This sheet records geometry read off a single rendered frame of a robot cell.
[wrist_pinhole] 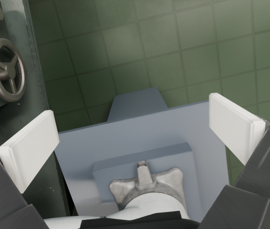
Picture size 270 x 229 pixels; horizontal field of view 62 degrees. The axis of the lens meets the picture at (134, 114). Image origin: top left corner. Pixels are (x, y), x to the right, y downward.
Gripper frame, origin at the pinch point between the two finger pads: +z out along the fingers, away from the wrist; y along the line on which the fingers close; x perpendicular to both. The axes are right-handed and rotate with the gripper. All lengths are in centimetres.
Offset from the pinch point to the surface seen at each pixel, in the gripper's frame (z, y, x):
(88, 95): 111, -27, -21
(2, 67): 37.5, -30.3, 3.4
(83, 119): 111, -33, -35
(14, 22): 57, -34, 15
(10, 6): 57, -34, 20
